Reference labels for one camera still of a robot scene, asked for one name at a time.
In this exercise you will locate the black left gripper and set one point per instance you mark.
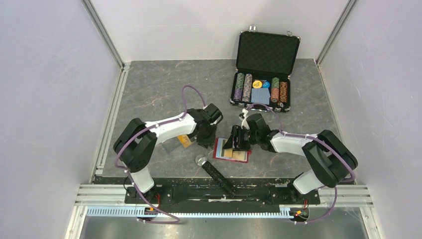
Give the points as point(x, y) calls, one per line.
point(210, 141)

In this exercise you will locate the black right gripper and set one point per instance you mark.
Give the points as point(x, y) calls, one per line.
point(236, 132)

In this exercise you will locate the gold magnetic stripe card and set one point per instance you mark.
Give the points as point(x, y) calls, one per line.
point(241, 156)

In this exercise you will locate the red leather card holder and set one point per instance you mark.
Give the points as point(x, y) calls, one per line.
point(218, 147)

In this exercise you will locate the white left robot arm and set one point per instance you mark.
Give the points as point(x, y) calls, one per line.
point(135, 145)

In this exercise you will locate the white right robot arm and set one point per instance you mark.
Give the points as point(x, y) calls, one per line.
point(330, 160)

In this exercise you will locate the blue playing card deck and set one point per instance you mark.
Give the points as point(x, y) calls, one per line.
point(260, 95)

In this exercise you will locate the black microphone with silver grille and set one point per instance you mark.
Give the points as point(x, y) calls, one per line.
point(202, 161)

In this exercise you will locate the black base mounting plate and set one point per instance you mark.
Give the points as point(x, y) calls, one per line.
point(204, 195)

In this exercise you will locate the yellow dealer button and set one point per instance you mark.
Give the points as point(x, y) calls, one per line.
point(257, 84)

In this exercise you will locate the black poker chip case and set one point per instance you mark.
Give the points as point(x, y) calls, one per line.
point(270, 58)

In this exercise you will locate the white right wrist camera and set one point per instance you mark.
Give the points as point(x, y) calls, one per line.
point(243, 117)

